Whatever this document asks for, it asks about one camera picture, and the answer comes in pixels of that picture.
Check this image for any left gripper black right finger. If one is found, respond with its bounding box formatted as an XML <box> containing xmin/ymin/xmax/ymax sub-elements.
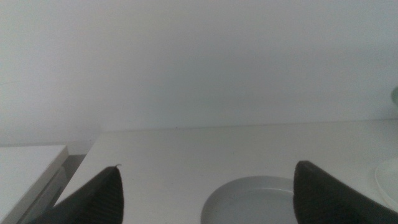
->
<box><xmin>293</xmin><ymin>161</ymin><xmax>398</xmax><ymax>224</ymax></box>

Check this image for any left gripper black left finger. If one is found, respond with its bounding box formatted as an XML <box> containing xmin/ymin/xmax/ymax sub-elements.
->
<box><xmin>29</xmin><ymin>166</ymin><xmax>124</xmax><ymax>224</ymax></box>

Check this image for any grey shallow bowl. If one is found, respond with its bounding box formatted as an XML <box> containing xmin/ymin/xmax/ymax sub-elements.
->
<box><xmin>200</xmin><ymin>175</ymin><xmax>299</xmax><ymax>224</ymax></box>

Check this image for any white shallow bowl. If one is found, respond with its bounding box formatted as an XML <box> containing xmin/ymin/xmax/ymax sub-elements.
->
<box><xmin>374</xmin><ymin>157</ymin><xmax>398</xmax><ymax>212</ymax></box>

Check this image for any white side table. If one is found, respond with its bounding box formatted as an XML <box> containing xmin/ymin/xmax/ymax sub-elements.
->
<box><xmin>0</xmin><ymin>144</ymin><xmax>69</xmax><ymax>224</ymax></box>

